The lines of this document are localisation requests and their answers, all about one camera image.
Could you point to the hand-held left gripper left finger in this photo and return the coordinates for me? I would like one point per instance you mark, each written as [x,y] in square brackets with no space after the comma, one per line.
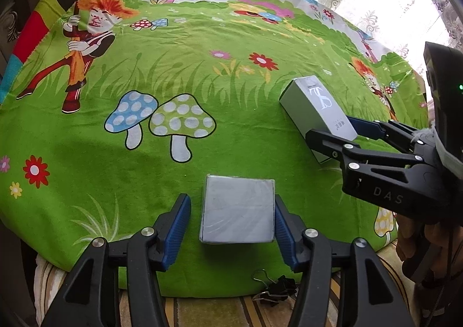
[177,225]

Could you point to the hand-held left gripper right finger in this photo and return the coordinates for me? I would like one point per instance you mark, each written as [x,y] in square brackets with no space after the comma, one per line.
[285,233]

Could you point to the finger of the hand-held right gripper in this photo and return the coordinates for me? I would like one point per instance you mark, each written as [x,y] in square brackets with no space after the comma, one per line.
[325,142]
[361,128]

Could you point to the grey-white logo box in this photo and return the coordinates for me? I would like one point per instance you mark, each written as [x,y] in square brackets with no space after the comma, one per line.
[314,113]

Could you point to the plain white square box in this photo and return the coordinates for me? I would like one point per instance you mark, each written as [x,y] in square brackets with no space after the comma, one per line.
[237,207]

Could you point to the person's right hand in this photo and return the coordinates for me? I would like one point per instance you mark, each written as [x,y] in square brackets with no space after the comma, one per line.
[408,236]

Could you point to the black binder clip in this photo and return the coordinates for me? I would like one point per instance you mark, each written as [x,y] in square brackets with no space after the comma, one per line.
[267,296]
[287,283]

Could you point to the green cartoon printed cloth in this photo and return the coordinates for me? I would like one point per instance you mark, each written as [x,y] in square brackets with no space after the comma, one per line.
[181,59]

